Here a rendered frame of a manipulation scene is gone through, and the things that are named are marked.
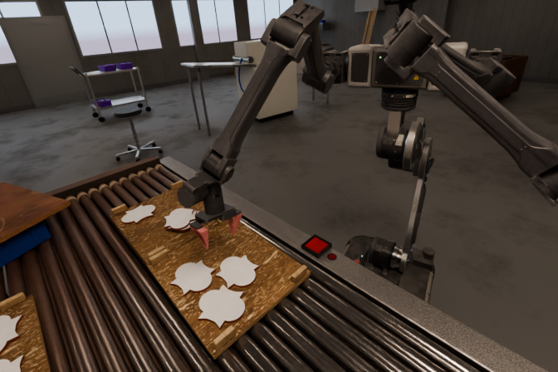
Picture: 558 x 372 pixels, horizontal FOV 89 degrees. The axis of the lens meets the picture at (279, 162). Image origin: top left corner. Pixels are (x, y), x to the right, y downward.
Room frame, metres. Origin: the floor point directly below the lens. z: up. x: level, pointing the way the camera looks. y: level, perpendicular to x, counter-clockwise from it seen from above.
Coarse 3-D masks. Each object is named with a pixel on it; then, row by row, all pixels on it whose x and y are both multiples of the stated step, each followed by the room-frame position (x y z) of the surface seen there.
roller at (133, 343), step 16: (64, 208) 1.13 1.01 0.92; (64, 224) 1.01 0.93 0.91; (80, 240) 0.89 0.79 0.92; (80, 256) 0.81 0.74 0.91; (96, 272) 0.71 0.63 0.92; (96, 288) 0.65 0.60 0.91; (112, 288) 0.65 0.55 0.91; (112, 304) 0.58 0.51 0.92; (112, 320) 0.54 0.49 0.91; (128, 320) 0.53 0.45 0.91; (128, 336) 0.48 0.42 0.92; (128, 352) 0.45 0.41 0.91; (144, 352) 0.44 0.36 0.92; (144, 368) 0.40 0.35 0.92
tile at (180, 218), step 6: (174, 210) 0.98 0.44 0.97; (180, 210) 0.98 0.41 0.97; (186, 210) 0.97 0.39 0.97; (192, 210) 0.97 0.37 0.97; (168, 216) 0.94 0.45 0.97; (174, 216) 0.94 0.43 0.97; (180, 216) 0.94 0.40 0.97; (186, 216) 0.93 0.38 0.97; (192, 216) 0.93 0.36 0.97; (168, 222) 0.90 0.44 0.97; (174, 222) 0.90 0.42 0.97; (180, 222) 0.90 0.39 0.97; (186, 222) 0.90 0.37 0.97; (174, 228) 0.86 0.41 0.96; (180, 228) 0.86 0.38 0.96
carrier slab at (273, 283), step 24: (216, 240) 0.81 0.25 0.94; (240, 240) 0.80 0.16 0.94; (264, 240) 0.80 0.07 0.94; (168, 264) 0.71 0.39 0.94; (216, 264) 0.70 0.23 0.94; (264, 264) 0.68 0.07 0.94; (288, 264) 0.67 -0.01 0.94; (168, 288) 0.61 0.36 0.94; (216, 288) 0.60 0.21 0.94; (240, 288) 0.59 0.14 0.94; (264, 288) 0.59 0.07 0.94; (288, 288) 0.58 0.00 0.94; (192, 312) 0.53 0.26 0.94; (264, 312) 0.51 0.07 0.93; (216, 336) 0.45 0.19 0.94; (240, 336) 0.46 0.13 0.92
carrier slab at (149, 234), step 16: (176, 192) 1.18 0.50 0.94; (128, 208) 1.06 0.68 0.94; (160, 208) 1.04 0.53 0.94; (176, 208) 1.03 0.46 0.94; (192, 208) 1.03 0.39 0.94; (128, 224) 0.95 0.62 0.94; (144, 224) 0.94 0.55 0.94; (160, 224) 0.93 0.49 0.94; (208, 224) 0.91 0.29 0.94; (128, 240) 0.85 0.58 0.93; (144, 240) 0.84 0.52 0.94; (160, 240) 0.83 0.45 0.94; (176, 240) 0.83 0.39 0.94; (192, 240) 0.83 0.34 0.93; (144, 256) 0.76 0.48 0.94
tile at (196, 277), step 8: (184, 264) 0.70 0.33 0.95; (192, 264) 0.69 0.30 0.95; (200, 264) 0.69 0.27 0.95; (176, 272) 0.66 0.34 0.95; (184, 272) 0.66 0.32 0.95; (192, 272) 0.66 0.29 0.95; (200, 272) 0.66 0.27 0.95; (208, 272) 0.65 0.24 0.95; (176, 280) 0.63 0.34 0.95; (184, 280) 0.63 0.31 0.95; (192, 280) 0.63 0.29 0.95; (200, 280) 0.63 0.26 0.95; (208, 280) 0.62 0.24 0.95; (184, 288) 0.60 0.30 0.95; (192, 288) 0.60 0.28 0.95; (200, 288) 0.60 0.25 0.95
